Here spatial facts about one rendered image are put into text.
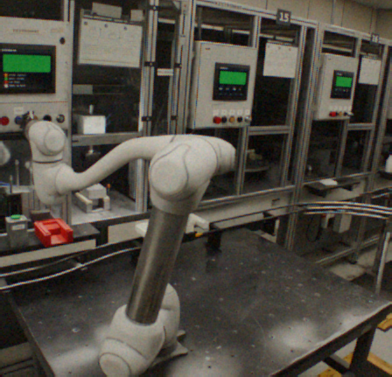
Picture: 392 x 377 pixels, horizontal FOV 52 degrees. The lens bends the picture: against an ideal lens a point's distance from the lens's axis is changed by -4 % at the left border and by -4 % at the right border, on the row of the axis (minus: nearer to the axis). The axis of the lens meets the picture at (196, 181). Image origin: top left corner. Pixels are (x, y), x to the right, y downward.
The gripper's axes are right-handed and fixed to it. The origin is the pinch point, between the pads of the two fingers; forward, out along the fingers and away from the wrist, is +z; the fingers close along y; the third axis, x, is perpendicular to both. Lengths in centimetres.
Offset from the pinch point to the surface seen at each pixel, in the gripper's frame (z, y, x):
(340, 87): 3, 20, -217
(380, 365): -88, -141, -180
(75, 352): -54, -74, -1
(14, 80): 3.0, 16.6, 2.2
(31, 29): 5.3, 36.9, -5.4
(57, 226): -1.8, -46.9, -13.5
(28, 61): 3.0, 24.0, -3.5
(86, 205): 17, -47, -35
